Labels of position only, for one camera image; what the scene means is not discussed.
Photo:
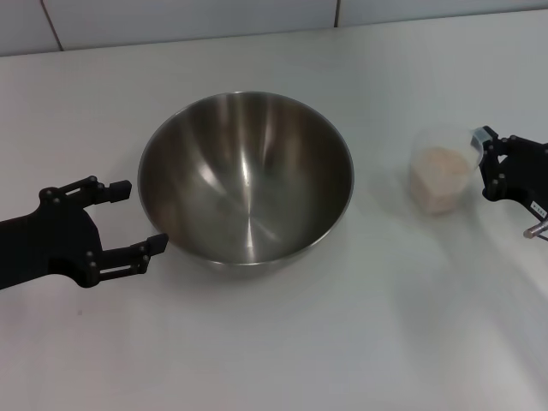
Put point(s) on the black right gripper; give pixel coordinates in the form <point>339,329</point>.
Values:
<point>524,171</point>

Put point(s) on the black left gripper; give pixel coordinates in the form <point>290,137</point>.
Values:
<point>43,246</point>

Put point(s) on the clear plastic cup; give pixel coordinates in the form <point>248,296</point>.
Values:
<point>441,180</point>

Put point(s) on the white rice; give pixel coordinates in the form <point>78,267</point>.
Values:
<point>441,180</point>

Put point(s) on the stainless steel mixing bowl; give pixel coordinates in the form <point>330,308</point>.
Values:
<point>246,184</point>

